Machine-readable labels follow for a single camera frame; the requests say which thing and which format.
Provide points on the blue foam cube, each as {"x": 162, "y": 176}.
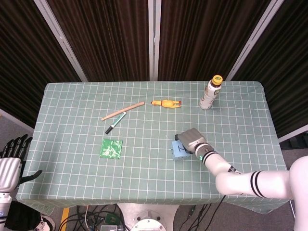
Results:
{"x": 176, "y": 152}

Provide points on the white sneaker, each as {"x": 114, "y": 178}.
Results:
{"x": 47, "y": 222}

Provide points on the green circuit board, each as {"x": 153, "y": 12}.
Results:
{"x": 111, "y": 217}

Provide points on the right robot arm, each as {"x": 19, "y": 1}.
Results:
{"x": 240, "y": 180}

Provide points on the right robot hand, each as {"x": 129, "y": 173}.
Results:
{"x": 191, "y": 138}

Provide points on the yellow rubber chicken toy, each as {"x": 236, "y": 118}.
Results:
{"x": 167, "y": 103}

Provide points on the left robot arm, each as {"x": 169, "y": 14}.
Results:
{"x": 3, "y": 204}

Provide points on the green tea packet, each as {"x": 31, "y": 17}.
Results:
{"x": 110, "y": 148}

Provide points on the green white marker pen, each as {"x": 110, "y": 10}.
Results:
{"x": 115, "y": 123}

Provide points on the green checkered tablecloth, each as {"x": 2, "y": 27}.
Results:
{"x": 154, "y": 173}

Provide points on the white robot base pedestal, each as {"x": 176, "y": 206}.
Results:
{"x": 149, "y": 214}

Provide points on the yellow floor tape strip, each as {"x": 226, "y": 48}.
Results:
{"x": 64, "y": 219}

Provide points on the dark brown curtain panel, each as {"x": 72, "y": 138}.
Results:
{"x": 108, "y": 41}
{"x": 288, "y": 72}
{"x": 21, "y": 60}
{"x": 204, "y": 41}

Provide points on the black equipment base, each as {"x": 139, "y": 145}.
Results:
{"x": 294, "y": 144}

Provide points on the black trouser leg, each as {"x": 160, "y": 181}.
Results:
{"x": 21, "y": 216}

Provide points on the tea drink bottle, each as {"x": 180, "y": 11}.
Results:
{"x": 208, "y": 98}

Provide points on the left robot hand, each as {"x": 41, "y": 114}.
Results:
{"x": 9, "y": 168}

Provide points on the white frame post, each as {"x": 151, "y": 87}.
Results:
{"x": 256, "y": 41}
{"x": 154, "y": 41}
{"x": 293, "y": 136}
{"x": 61, "y": 41}

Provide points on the wooden stick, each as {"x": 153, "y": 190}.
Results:
{"x": 122, "y": 111}

